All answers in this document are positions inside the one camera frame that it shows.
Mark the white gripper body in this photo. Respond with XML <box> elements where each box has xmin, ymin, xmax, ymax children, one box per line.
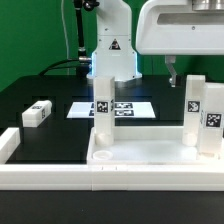
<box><xmin>136</xmin><ymin>0</ymin><xmax>224</xmax><ymax>55</ymax></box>

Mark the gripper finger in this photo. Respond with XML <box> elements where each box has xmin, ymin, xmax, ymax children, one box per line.
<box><xmin>165</xmin><ymin>55</ymin><xmax>181</xmax><ymax>87</ymax></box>

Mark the white desk top tray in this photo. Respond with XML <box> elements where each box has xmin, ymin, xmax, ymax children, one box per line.
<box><xmin>87</xmin><ymin>126</ymin><xmax>224</xmax><ymax>165</ymax></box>

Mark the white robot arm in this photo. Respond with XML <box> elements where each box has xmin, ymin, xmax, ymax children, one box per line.
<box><xmin>88</xmin><ymin>0</ymin><xmax>224</xmax><ymax>85</ymax></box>

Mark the marker tag plate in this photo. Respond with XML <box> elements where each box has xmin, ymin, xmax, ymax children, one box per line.
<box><xmin>67</xmin><ymin>102</ymin><xmax>155</xmax><ymax>118</ymax></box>

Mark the white U-shaped fence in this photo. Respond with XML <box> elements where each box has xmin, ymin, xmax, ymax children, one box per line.
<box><xmin>0</xmin><ymin>128</ymin><xmax>224</xmax><ymax>191</ymax></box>

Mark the black camera pole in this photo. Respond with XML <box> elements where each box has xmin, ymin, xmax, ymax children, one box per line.
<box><xmin>73</xmin><ymin>0</ymin><xmax>100</xmax><ymax>63</ymax></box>

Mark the black cable bundle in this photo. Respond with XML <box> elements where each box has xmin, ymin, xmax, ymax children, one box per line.
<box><xmin>39</xmin><ymin>56</ymin><xmax>92</xmax><ymax>77</ymax></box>

